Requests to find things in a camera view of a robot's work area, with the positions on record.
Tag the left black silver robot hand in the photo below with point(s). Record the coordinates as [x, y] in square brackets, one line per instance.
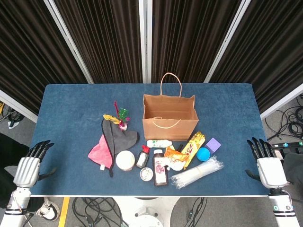
[27, 170]

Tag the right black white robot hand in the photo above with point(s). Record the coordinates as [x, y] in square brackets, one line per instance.
[271, 171]

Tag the purple block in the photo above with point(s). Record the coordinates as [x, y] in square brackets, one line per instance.
[213, 144]

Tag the blue ball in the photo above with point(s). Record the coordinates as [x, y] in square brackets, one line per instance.
[203, 154]

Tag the clear plastic sleeve pack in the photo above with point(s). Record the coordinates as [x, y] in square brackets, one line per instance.
[196, 173]

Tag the gold biscuit packet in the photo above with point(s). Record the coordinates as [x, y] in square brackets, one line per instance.
[193, 147]

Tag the orange white snack bag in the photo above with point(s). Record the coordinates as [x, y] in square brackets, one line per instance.
[175, 158]

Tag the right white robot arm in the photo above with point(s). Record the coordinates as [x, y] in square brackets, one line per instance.
[282, 210]

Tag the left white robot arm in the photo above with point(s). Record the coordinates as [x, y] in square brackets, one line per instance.
[14, 208]

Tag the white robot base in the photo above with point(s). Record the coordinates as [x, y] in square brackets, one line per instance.
[146, 212]

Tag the brown paper bag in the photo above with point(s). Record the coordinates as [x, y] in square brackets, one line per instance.
[170, 131]

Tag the white sneaker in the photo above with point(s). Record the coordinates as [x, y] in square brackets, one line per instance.
[48, 209]

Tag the blue felt table cover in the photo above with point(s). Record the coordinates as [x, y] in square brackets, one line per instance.
[71, 118]

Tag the pink and gray cloth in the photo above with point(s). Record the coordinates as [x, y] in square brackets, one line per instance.
[118, 139]

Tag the clear jar of rubber bands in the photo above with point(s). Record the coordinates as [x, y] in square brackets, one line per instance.
[125, 160]

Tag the colourful feather shuttlecock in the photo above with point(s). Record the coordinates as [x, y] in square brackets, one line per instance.
[123, 124]

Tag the grape juice bottle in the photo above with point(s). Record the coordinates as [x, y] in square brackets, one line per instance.
[160, 170]

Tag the black pleated partition panel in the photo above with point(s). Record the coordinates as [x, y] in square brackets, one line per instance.
[189, 40]
[106, 40]
[272, 59]
[28, 59]

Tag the black ink bottle red cap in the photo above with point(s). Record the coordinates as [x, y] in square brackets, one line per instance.
[142, 159]

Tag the white green plastic bottle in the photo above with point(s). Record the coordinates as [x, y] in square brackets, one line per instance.
[158, 143]

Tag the round tin of paper clips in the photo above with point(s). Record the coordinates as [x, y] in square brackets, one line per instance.
[146, 174]

